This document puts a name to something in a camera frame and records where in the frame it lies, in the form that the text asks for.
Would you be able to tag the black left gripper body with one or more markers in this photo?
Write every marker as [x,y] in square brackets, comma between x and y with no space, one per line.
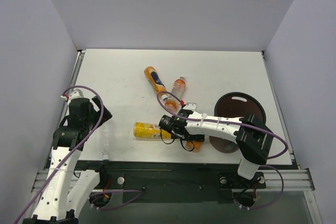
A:
[99,111]

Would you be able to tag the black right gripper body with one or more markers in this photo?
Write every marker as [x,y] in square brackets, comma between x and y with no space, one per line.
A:
[196,138]

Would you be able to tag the small orange berry juice bottle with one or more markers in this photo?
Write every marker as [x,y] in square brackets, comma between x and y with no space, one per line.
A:
[193,146]

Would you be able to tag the yellow juice bottle blue cap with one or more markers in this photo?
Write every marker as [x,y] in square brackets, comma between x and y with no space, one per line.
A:
[148,130]

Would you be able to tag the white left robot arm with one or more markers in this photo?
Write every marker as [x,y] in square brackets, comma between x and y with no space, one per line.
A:
[58,202]

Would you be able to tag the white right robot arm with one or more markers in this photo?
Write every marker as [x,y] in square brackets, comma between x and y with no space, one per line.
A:
[252,137]

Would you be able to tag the brown round bin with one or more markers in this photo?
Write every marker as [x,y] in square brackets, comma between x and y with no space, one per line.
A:
[232,105]

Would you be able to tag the clear empty plastic bottle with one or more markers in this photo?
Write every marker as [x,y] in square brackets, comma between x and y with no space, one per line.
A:
[105,144]

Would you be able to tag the clear orange drink bottle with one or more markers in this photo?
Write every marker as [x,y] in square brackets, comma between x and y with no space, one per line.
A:
[178,90]

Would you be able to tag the orange bottle dark blue label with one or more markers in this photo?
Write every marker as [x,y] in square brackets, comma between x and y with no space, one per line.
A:
[155,81]

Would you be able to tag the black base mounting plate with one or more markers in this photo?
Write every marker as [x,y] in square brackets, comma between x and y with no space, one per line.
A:
[143,182]

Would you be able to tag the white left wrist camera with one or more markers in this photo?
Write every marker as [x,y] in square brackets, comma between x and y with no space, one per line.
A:
[77,93]

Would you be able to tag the aluminium front rail frame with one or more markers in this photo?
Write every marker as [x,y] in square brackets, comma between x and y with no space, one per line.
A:
[117,77]

